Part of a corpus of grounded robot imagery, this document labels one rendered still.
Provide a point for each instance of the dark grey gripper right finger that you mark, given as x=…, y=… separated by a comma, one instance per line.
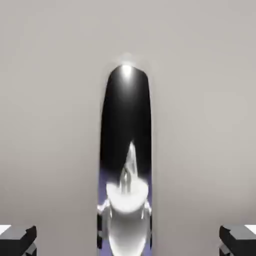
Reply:
x=238, y=240

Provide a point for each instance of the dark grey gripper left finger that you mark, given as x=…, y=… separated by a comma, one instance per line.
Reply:
x=17, y=240

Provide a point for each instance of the grey painted cabinet door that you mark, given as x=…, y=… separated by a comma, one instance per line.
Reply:
x=50, y=100

